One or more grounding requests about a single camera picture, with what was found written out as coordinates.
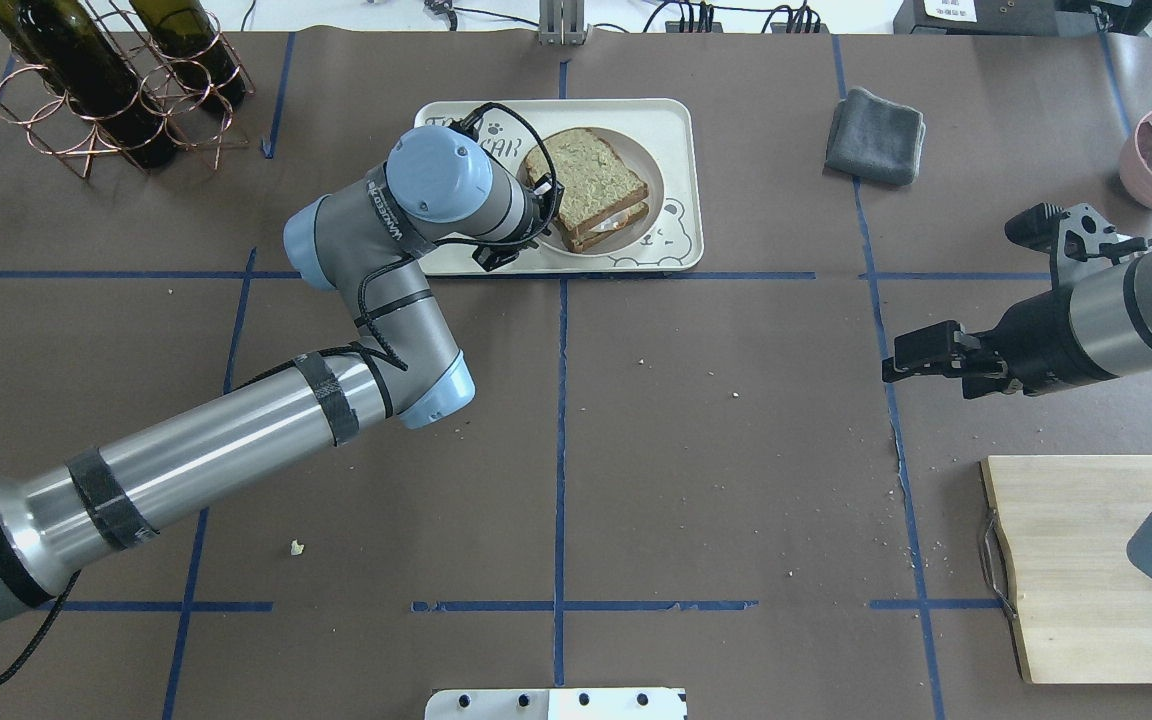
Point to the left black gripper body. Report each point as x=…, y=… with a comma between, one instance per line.
x=540, y=214

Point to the aluminium frame post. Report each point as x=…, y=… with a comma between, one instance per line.
x=562, y=23

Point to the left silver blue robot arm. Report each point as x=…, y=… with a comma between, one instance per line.
x=363, y=242

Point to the dark green wine bottle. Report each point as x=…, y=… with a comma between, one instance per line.
x=78, y=59

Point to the black power strip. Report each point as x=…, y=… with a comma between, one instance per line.
x=707, y=18

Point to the cream bear tray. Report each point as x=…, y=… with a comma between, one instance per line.
x=663, y=126

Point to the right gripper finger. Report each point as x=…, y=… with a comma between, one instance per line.
x=989, y=369
x=940, y=344

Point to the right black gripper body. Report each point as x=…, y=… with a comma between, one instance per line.
x=1034, y=345

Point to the white round plate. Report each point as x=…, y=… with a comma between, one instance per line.
x=638, y=159

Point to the wooden cutting board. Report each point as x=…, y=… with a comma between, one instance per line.
x=1080, y=613

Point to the white camera stand post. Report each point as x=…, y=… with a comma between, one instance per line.
x=559, y=703

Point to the grey folded cloth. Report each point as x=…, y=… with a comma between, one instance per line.
x=875, y=139

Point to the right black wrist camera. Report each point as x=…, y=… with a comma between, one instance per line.
x=1078, y=242

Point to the black box device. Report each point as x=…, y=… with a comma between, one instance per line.
x=991, y=18

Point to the copper wire bottle rack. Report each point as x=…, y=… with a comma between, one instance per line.
x=141, y=81

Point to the fried egg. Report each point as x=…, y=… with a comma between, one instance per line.
x=620, y=220

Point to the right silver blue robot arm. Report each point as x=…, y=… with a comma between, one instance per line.
x=1090, y=331

